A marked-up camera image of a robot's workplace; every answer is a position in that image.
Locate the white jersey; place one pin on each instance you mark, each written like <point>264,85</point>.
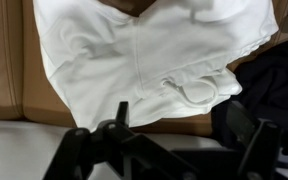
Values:
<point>134,60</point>

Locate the black garment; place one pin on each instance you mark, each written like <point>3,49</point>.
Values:
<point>270,83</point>

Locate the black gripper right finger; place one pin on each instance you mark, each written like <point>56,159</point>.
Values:
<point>262,146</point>

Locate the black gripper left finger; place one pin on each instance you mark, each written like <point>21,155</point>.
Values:
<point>117,146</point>

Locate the bed with white sheet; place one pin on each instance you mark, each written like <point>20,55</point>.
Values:
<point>17,150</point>

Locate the brown leather sofa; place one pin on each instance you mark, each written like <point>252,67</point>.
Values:
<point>4,66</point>

